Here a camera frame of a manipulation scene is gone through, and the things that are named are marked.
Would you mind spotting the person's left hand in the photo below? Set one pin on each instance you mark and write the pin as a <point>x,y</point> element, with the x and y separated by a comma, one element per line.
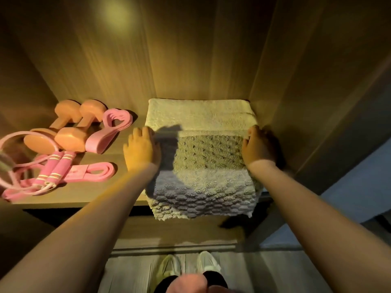
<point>141,154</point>

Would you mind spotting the person's right hand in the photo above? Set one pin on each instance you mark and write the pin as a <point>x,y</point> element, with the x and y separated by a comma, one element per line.
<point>259,147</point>

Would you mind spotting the person's right fingers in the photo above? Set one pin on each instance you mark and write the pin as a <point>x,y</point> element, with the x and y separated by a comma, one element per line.
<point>249,136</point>

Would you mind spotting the person's left fingers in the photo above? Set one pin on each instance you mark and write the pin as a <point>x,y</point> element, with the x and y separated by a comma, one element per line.
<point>141,133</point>

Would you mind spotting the grey textured towel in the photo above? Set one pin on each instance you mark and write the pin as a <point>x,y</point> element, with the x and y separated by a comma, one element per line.
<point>204,180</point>

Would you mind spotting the person's right forearm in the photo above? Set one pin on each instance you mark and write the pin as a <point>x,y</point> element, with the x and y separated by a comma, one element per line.
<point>317,228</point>

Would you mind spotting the person's left forearm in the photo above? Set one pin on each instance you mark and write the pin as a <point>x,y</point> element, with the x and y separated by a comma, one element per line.
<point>82,228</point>

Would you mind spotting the pink heart-shaped hand gripper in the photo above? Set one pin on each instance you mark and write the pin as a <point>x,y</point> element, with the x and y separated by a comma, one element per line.
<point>105,135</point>

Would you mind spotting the cream plain folded towel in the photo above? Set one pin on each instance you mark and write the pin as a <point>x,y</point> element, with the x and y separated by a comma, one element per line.
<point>198,114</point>

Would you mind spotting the pink resistance band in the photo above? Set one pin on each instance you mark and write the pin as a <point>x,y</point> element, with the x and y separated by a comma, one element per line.
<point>91,172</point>

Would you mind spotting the pink dumbbell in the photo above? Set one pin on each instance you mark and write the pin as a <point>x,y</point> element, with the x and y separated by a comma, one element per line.
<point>45,135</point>
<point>78,135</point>

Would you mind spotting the wooden wardrobe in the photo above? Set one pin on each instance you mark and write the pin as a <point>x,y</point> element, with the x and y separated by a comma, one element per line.
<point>198,51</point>

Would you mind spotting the person's right white shoe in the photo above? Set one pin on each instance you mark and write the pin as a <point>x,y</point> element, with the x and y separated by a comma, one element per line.
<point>208,262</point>

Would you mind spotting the person's white shoe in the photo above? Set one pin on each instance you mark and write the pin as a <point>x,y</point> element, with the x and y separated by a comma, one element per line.
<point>169,267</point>
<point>208,262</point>

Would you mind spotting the person's left white shoe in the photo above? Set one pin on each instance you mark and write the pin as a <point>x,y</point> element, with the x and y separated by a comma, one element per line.
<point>169,267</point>

